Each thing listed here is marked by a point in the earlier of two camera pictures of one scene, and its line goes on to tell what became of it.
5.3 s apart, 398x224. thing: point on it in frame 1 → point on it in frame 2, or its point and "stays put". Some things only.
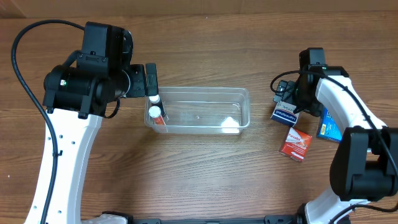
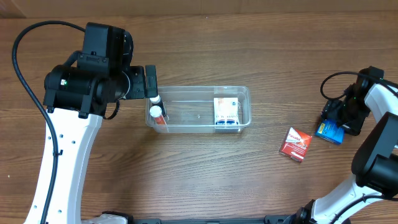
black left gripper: (151, 79) stays put
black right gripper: (283, 91) → (336, 115)
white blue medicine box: (285, 112) → (226, 114)
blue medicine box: (327, 129) stays put
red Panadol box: (296, 145) stays put
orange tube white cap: (155, 112) stays put
